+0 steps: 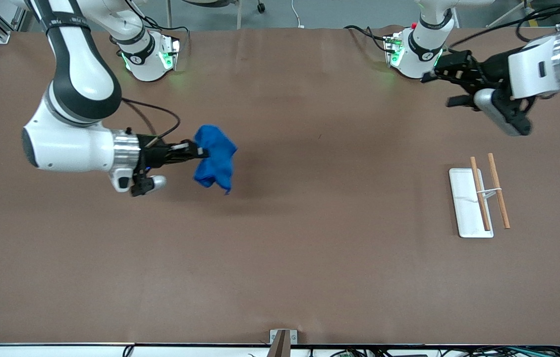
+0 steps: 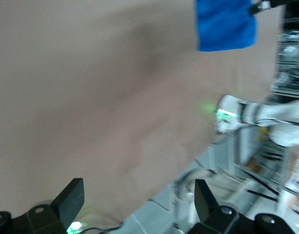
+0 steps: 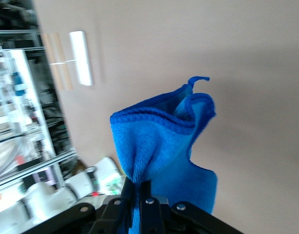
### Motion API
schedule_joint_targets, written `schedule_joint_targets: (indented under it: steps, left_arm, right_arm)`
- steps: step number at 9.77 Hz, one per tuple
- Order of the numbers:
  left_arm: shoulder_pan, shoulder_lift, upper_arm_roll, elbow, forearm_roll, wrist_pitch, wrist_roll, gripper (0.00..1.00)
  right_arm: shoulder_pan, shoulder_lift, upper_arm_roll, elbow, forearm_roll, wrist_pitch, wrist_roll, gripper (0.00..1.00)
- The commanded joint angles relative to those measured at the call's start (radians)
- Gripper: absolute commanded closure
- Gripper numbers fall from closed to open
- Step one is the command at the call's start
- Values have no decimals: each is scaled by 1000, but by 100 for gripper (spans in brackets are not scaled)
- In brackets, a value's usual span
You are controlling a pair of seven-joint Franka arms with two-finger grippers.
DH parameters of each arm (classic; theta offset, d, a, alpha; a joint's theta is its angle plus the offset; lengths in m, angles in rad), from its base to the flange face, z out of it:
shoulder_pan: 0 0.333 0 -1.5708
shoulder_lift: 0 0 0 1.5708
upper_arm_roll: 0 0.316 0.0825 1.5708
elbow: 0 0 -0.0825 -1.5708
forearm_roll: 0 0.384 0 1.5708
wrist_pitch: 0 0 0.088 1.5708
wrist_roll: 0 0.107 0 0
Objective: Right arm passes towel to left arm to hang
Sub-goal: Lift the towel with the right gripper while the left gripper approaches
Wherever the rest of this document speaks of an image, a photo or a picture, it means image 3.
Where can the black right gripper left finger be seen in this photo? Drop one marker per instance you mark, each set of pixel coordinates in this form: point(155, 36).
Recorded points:
point(110, 213)

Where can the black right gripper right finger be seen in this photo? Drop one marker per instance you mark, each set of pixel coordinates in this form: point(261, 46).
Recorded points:
point(150, 215)

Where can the blue microfibre towel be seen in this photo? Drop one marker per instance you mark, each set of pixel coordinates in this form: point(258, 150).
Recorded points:
point(152, 141)

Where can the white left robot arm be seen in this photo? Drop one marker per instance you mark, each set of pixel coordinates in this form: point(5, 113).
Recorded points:
point(42, 202)

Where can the metal storage shelf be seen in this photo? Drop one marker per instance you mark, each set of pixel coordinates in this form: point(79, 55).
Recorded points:
point(23, 109)

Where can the brown table cover sheet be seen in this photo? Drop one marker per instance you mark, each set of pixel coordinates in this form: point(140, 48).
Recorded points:
point(212, 48)

